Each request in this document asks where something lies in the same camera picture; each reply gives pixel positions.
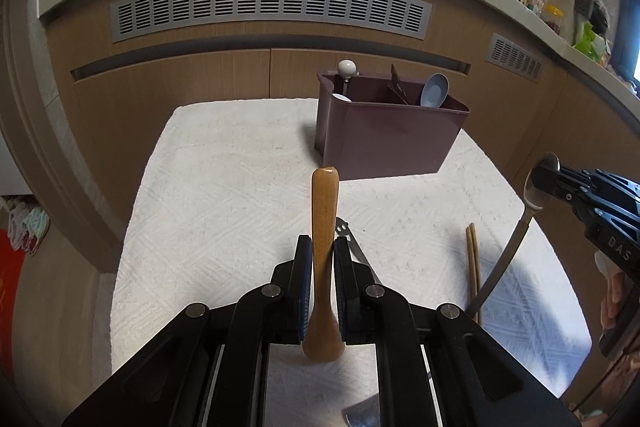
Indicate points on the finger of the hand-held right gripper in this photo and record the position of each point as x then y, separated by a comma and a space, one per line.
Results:
550, 182
622, 188

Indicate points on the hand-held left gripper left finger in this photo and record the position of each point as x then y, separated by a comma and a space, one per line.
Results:
302, 287

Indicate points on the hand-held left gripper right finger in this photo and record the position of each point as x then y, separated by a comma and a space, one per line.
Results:
342, 292

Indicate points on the brown wooden spoon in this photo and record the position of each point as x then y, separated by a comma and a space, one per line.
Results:
325, 207

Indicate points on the grey plastic spoon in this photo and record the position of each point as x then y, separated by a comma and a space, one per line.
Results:
434, 91

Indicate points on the maroon plastic utensil holder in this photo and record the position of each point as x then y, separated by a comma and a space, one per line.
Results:
385, 137

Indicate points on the white ceramic spoon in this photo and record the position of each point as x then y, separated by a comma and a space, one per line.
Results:
342, 97

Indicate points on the utensil with white knob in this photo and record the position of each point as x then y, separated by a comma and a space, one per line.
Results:
346, 68

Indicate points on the person's right hand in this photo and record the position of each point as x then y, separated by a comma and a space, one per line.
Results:
612, 307

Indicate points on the white textured tablecloth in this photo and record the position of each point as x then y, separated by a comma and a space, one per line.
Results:
225, 232

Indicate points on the short grey vent grille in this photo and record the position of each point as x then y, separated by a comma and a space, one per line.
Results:
515, 57

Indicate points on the green plastic bag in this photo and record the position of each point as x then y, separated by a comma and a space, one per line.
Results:
587, 42

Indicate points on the window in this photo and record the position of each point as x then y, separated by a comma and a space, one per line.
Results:
631, 37

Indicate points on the yellow lid jar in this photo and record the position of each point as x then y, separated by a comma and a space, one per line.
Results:
554, 24

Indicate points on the wooden base cabinet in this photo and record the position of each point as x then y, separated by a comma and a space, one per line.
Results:
175, 77

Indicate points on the pile of cloth slippers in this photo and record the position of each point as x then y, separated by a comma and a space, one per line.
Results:
27, 227

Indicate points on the long grey vent grille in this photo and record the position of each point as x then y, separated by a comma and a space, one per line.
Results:
270, 4

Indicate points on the red floor mat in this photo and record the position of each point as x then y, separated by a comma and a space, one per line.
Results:
7, 287

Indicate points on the black wall rack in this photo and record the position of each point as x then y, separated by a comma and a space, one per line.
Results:
582, 4

